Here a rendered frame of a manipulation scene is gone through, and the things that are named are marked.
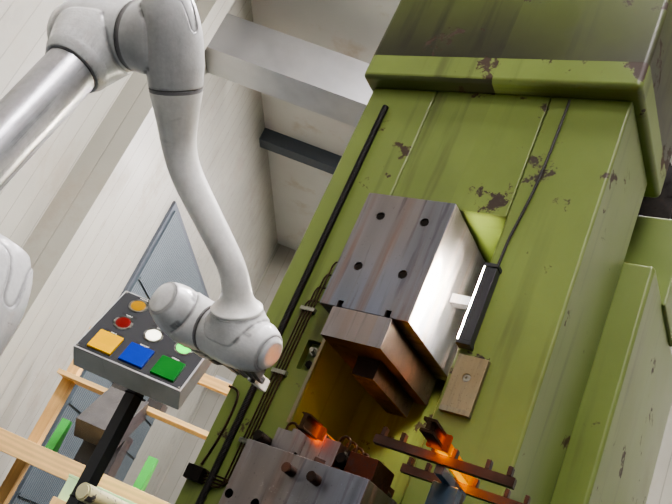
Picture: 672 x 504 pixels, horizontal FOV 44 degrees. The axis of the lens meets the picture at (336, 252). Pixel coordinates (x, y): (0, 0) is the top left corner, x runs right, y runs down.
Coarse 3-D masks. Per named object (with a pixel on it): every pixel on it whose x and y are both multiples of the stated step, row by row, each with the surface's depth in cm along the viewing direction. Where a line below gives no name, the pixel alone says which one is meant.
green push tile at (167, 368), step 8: (160, 360) 235; (168, 360) 236; (176, 360) 236; (152, 368) 232; (160, 368) 233; (168, 368) 233; (176, 368) 234; (160, 376) 231; (168, 376) 231; (176, 376) 232
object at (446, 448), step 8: (424, 416) 163; (432, 424) 162; (424, 432) 162; (432, 432) 160; (440, 432) 166; (432, 440) 165; (440, 440) 168; (448, 440) 168; (440, 448) 168; (448, 448) 168; (456, 472) 183; (464, 480) 187; (472, 480) 191
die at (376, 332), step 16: (336, 320) 239; (352, 320) 237; (368, 320) 235; (384, 320) 233; (336, 336) 236; (352, 336) 234; (368, 336) 232; (384, 336) 230; (400, 336) 238; (352, 352) 242; (368, 352) 236; (384, 352) 231; (400, 352) 239; (416, 352) 248; (352, 368) 257; (400, 368) 241; (416, 368) 250; (400, 384) 251; (416, 384) 252; (432, 384) 262; (416, 400) 259
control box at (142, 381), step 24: (120, 312) 248; (144, 312) 250; (120, 336) 240; (144, 336) 242; (168, 336) 244; (96, 360) 234; (192, 360) 238; (120, 384) 236; (144, 384) 232; (168, 384) 230; (192, 384) 238
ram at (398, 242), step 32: (384, 224) 251; (416, 224) 246; (448, 224) 242; (352, 256) 249; (384, 256) 245; (416, 256) 240; (448, 256) 245; (480, 256) 266; (352, 288) 243; (384, 288) 239; (416, 288) 234; (448, 288) 249; (416, 320) 234; (448, 320) 252; (448, 352) 256
